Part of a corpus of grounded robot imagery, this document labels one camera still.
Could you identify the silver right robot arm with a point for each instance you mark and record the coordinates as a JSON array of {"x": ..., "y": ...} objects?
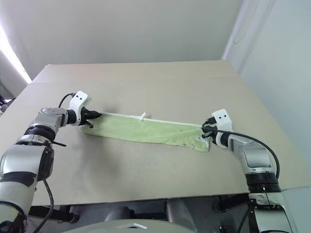
[{"x": 257, "y": 160}]

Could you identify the black table frame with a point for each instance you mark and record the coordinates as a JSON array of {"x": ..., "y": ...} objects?
[{"x": 56, "y": 213}]

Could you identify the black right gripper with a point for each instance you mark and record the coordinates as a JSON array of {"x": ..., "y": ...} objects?
[{"x": 212, "y": 126}]

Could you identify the grey robot torso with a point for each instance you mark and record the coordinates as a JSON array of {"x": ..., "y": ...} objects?
[{"x": 131, "y": 225}]

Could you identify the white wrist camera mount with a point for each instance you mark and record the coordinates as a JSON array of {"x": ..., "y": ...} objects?
[
  {"x": 222, "y": 120},
  {"x": 79, "y": 100}
]

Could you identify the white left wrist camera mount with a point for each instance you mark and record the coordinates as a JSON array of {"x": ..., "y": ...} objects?
[{"x": 79, "y": 100}]

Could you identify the light green towel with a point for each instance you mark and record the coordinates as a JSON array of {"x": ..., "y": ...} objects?
[{"x": 145, "y": 131}]

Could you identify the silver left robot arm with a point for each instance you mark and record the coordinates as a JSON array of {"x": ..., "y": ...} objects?
[{"x": 23, "y": 155}]

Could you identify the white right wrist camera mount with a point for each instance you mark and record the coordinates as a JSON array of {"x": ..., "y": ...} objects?
[{"x": 222, "y": 120}]

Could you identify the grey cylinder under table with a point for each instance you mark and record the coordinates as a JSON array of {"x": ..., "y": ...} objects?
[{"x": 177, "y": 211}]

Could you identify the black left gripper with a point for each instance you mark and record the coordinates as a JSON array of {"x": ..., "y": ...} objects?
[{"x": 84, "y": 116}]

